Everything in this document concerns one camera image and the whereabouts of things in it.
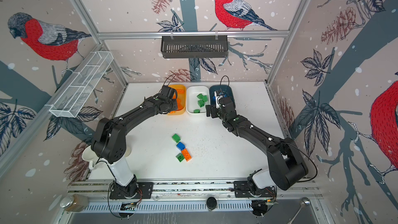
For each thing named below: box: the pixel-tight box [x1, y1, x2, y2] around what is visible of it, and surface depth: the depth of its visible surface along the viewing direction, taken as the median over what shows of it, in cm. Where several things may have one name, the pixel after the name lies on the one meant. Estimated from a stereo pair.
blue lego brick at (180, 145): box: [176, 141, 186, 151], surface depth 89 cm
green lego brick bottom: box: [175, 152, 185, 163], surface depth 85 cm
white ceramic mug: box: [81, 145, 98, 170], surface depth 77 cm
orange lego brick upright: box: [181, 148, 192, 162], surface depth 87 cm
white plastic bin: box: [186, 85, 210, 115], surface depth 112 cm
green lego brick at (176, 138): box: [171, 133, 181, 143], surface depth 92 cm
